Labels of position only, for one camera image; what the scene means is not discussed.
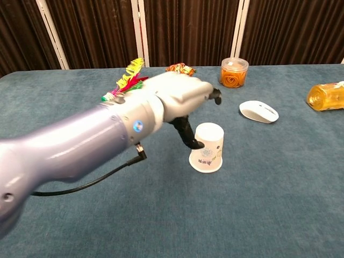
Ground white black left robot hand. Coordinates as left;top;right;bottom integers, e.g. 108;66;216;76
149;72;223;150

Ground white floral paper cup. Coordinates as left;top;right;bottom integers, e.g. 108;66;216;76
189;122;225;173

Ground green orange snack bag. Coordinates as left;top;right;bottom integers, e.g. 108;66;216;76
165;62;197;77

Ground clear jar of rubber bands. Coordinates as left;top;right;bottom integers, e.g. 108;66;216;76
220;57;249;89

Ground colourful feather shuttlecock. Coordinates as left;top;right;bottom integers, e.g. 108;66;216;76
101;58;149;102

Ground dark brown pleated curtain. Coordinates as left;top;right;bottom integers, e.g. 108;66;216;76
0;0;344;78

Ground white computer mouse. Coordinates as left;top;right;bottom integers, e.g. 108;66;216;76
239;100;280;124

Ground yellow liquid plastic bottle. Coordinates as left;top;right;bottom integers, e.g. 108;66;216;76
306;80;344;111

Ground white frame post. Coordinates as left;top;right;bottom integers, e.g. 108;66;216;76
230;0;251;60
35;0;70;70
130;0;151;68

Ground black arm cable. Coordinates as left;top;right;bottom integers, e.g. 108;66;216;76
31;144;148;197

